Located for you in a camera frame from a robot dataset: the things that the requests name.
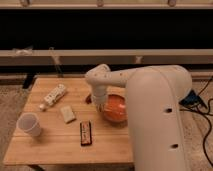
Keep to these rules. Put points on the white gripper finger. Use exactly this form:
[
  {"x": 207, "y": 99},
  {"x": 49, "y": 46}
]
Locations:
[{"x": 100, "y": 108}]

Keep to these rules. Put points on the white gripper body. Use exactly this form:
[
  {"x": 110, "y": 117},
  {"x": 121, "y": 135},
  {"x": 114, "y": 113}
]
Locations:
[{"x": 99, "y": 95}]

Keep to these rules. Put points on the orange ceramic bowl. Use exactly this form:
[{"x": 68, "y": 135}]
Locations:
[{"x": 115, "y": 109}]

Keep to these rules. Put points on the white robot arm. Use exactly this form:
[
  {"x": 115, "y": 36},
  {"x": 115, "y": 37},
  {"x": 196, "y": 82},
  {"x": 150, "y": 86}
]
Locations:
[{"x": 152, "y": 96}]

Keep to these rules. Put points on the small red-brown object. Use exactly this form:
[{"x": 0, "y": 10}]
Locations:
[{"x": 88, "y": 99}]

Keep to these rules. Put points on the dark snack bar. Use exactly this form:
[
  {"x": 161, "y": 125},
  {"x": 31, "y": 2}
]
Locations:
[{"x": 85, "y": 133}]

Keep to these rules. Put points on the white wrapped packet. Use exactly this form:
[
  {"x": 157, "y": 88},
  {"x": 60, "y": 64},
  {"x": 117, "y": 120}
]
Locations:
[{"x": 68, "y": 114}]

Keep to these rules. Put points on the wooden table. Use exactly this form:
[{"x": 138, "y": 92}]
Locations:
[{"x": 60, "y": 143}]

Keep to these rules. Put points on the white plastic bottle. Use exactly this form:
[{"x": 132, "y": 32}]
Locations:
[{"x": 53, "y": 96}]

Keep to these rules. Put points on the white plastic cup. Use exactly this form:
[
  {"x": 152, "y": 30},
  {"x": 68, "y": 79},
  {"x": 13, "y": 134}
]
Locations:
[{"x": 29, "y": 124}]

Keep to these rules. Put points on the grey horizontal rail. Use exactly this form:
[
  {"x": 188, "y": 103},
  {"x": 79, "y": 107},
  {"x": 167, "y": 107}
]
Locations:
[{"x": 117, "y": 57}]

